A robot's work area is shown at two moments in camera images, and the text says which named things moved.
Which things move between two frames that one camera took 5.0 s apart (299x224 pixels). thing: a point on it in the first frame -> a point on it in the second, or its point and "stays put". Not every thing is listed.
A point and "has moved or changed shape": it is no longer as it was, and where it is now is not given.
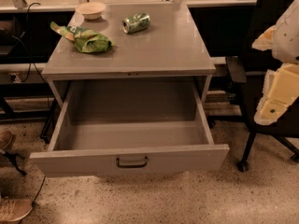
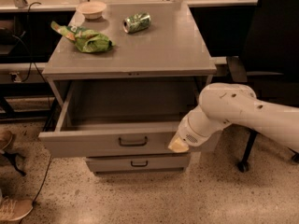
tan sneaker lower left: (14, 208) stays put
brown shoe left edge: (6, 138) stays put
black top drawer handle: (132, 166) -> (133, 145)
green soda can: (135, 22) stays put
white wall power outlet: (17, 80) stays put
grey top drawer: (130, 127) has moved or changed shape
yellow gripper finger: (264, 41) -> (177, 146)
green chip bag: (83, 39) stays put
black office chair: (270, 3) stays put
